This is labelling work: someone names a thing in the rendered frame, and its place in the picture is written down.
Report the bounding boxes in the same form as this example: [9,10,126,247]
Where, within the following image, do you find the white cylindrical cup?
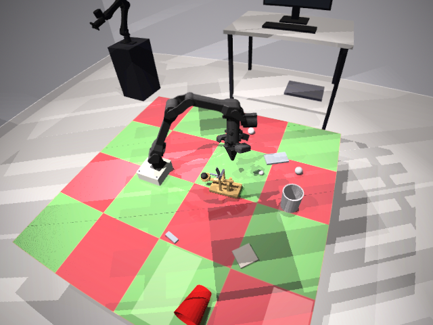
[280,183,304,213]

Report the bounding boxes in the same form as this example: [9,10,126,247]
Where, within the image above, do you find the red plastic cup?
[174,284,211,325]

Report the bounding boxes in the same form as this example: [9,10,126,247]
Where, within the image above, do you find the white square tile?
[232,243,258,268]

